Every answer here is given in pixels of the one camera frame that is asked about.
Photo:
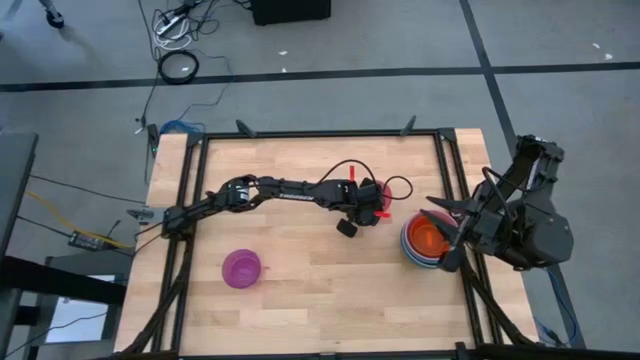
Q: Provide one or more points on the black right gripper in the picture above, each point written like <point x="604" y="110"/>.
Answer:
<point x="482" y="225"/>

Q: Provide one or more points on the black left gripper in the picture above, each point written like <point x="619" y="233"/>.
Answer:
<point x="365" y="200"/>

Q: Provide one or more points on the small orange bowl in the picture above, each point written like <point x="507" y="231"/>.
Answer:
<point x="425" y="242"/>

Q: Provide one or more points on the large light blue translucent bowl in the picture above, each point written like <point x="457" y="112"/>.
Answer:
<point x="422" y="267"/>

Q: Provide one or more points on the small purple bowl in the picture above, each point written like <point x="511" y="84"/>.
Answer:
<point x="242" y="270"/>

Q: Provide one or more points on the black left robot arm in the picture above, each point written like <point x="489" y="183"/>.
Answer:
<point x="295" y="192"/>

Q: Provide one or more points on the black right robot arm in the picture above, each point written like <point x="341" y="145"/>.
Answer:
<point x="545" y="235"/>

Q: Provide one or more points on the black box on floor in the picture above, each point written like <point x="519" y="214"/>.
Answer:
<point x="290" y="11"/>

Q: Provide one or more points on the power strip with plugs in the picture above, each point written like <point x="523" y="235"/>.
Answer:
<point x="170" y="24"/>

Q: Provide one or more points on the small black electronics box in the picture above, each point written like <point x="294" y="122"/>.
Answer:
<point x="86" y="242"/>

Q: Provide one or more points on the white panel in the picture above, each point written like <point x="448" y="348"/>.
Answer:
<point x="80" y="315"/>

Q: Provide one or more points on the black side beam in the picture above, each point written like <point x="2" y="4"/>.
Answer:
<point x="60" y="281"/>

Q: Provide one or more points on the dark grey side table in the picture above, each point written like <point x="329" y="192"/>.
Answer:
<point x="15" y="185"/>

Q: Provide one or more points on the person's shoe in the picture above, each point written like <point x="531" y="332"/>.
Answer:
<point x="56" y="20"/>

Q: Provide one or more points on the black aluminium table frame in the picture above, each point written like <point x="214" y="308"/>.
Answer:
<point x="325" y="134"/>

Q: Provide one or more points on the grey metal bracket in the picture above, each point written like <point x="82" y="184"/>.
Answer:
<point x="145" y="214"/>

